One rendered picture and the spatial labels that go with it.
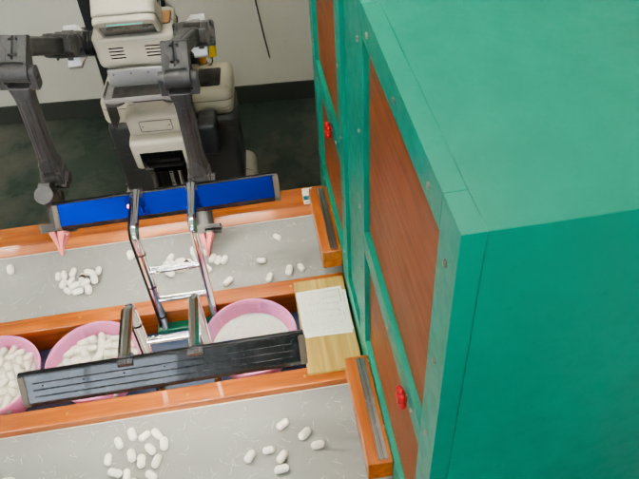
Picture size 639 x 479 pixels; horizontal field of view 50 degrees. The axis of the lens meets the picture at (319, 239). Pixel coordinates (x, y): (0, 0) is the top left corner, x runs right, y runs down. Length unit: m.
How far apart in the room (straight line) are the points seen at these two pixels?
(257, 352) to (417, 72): 0.77
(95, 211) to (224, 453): 0.74
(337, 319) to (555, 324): 1.10
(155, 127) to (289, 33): 1.55
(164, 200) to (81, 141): 2.34
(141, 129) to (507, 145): 1.98
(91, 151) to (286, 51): 1.26
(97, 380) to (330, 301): 0.74
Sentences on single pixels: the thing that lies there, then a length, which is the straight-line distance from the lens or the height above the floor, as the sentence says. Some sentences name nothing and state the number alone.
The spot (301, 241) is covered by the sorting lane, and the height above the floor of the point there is 0.74.
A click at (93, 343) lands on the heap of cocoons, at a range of 2.11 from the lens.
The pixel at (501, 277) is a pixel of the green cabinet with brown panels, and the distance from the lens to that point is 0.81.
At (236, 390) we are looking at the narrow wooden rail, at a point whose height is 0.77.
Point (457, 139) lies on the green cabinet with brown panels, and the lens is 0.87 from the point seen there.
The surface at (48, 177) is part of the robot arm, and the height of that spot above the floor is 0.99.
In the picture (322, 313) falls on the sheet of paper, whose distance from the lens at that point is 1.96.
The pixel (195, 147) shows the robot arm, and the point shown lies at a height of 1.07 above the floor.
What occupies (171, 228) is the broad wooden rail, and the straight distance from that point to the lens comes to 2.32.
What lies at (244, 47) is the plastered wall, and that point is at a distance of 4.06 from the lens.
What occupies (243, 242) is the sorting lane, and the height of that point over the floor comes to 0.74.
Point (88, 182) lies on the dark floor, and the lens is 3.89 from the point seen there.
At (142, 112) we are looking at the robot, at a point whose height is 0.89.
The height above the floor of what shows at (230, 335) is 0.74.
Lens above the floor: 2.30
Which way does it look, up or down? 45 degrees down
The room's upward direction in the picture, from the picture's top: 4 degrees counter-clockwise
